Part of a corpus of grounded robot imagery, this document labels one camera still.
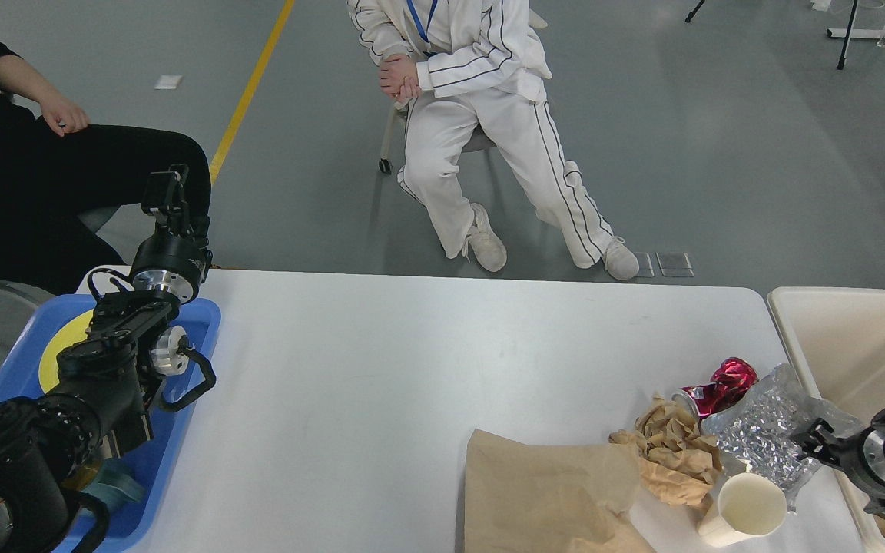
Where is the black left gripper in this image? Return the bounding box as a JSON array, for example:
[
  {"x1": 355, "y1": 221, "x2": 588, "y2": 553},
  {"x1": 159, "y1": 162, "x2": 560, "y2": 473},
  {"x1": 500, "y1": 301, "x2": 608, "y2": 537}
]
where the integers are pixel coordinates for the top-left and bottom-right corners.
[{"x1": 129, "y1": 165, "x2": 212, "y2": 304}]

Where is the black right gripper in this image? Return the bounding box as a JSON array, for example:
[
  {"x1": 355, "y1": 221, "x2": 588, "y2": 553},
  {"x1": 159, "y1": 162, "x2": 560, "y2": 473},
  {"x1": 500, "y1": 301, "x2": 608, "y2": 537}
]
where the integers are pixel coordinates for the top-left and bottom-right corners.
[{"x1": 789, "y1": 418, "x2": 885, "y2": 496}]

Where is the yellow plastic plate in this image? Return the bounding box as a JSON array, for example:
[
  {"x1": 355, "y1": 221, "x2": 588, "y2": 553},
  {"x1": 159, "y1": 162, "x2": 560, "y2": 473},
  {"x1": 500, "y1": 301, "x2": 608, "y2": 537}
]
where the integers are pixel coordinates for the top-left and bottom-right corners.
[{"x1": 38, "y1": 310, "x2": 94, "y2": 392}]

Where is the dark teal mug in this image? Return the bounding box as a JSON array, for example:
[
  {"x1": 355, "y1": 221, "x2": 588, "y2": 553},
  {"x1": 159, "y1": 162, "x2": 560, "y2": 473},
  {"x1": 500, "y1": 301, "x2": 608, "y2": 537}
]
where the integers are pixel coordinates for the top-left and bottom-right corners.
[{"x1": 83, "y1": 459, "x2": 147, "y2": 512}]

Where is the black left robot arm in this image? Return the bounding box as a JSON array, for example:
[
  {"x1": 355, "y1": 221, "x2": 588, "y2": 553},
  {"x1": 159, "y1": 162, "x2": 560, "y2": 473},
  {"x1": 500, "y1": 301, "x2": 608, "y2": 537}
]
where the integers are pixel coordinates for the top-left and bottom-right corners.
[{"x1": 0, "y1": 164, "x2": 217, "y2": 552}]

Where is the clear plastic wrapper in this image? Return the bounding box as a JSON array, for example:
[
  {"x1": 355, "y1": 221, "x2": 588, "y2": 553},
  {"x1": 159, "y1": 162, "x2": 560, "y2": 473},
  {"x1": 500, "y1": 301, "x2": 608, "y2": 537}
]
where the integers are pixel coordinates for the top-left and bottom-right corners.
[{"x1": 701, "y1": 363, "x2": 865, "y2": 512}]

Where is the white cup lower right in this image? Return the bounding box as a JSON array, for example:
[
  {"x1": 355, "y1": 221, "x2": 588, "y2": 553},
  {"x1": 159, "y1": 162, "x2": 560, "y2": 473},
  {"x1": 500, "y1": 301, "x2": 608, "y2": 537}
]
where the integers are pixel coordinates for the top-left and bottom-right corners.
[{"x1": 698, "y1": 473, "x2": 789, "y2": 548}]

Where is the beige plastic bin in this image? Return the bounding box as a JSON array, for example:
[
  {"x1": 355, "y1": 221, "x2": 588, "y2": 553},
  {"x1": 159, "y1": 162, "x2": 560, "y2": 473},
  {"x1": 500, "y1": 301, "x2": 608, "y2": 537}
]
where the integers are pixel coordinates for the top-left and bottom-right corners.
[{"x1": 767, "y1": 287, "x2": 885, "y2": 552}]

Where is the red round object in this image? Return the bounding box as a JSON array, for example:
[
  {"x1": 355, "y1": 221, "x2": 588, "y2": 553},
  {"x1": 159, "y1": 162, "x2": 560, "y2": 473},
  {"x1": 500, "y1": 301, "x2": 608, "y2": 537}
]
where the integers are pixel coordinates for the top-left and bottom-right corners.
[{"x1": 671, "y1": 357, "x2": 759, "y2": 421}]

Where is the white paper scrap on floor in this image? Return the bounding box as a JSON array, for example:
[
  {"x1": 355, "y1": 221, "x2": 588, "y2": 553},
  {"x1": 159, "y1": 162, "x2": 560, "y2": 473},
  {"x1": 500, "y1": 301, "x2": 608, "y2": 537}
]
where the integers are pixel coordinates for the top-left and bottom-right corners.
[{"x1": 153, "y1": 75, "x2": 183, "y2": 91}]

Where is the crumpled brown paper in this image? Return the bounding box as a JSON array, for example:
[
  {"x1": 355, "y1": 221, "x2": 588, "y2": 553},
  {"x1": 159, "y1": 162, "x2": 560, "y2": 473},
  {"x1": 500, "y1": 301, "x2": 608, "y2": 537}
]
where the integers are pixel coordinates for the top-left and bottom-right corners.
[{"x1": 608, "y1": 396, "x2": 723, "y2": 511}]

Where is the person in black trousers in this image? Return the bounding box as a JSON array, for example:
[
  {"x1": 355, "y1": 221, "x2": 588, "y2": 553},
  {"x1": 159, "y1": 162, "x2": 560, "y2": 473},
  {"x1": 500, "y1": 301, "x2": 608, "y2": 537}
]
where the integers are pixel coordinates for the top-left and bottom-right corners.
[{"x1": 0, "y1": 42, "x2": 211, "y2": 295}]

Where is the clear floor plate right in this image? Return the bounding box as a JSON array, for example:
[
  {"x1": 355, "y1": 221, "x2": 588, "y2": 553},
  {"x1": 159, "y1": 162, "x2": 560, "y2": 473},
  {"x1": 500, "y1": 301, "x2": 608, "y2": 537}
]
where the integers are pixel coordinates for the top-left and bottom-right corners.
[{"x1": 656, "y1": 252, "x2": 695, "y2": 279}]

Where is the clear floor plate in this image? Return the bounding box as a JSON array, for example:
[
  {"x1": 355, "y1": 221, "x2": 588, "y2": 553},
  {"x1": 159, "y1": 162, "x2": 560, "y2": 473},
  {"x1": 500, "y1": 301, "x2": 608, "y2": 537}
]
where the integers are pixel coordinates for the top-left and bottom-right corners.
[
  {"x1": 635, "y1": 252, "x2": 656, "y2": 279},
  {"x1": 656, "y1": 252, "x2": 695, "y2": 279}
]

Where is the clear floor plate left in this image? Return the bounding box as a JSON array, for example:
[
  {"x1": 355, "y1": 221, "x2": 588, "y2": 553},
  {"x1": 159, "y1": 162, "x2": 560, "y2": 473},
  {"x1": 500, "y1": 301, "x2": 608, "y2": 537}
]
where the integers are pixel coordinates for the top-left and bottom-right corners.
[{"x1": 635, "y1": 252, "x2": 656, "y2": 279}]

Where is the person in white tracksuit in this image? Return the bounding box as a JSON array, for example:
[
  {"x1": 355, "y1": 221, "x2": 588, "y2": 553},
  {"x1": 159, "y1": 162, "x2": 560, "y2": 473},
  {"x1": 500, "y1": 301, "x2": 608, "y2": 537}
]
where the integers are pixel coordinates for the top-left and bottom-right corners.
[{"x1": 346, "y1": 1, "x2": 640, "y2": 281}]

